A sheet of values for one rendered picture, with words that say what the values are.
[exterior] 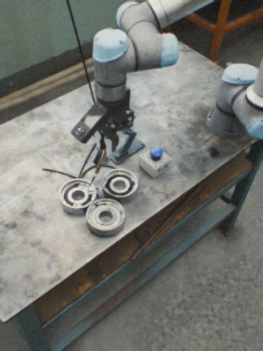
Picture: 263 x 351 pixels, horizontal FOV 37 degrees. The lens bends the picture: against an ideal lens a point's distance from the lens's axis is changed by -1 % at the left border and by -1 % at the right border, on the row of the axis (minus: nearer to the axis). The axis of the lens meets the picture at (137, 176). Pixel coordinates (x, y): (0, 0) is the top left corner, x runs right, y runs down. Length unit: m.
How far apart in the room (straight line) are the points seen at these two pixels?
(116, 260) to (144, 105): 0.56
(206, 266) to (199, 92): 0.87
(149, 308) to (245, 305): 0.44
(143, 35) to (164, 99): 0.59
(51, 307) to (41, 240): 0.26
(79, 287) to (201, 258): 0.87
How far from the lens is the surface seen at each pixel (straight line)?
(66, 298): 1.30
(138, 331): 1.84
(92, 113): 0.99
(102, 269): 1.33
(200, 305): 1.92
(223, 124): 1.37
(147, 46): 0.91
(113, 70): 0.90
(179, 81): 1.60
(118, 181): 1.18
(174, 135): 1.37
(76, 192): 1.17
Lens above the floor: 1.74
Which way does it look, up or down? 50 degrees down
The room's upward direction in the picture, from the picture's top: 5 degrees clockwise
